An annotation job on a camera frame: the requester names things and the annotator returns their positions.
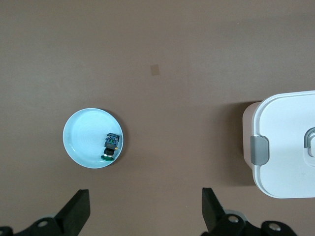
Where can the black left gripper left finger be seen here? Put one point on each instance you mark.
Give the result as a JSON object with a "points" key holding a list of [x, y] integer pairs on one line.
{"points": [[73, 214]]}

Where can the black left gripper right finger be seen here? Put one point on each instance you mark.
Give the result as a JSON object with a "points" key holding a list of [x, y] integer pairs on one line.
{"points": [[214, 214]]}

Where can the light blue round plate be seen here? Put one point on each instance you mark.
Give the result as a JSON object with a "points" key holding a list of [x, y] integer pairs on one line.
{"points": [[83, 132]]}

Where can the white lunch box grey clips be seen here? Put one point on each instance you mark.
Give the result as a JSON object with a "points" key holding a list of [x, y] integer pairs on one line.
{"points": [[288, 123]]}

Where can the small clear tape piece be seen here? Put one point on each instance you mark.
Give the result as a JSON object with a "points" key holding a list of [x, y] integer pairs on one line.
{"points": [[155, 70]]}

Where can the green push button switch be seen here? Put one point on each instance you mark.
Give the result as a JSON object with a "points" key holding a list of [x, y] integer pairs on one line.
{"points": [[110, 145]]}

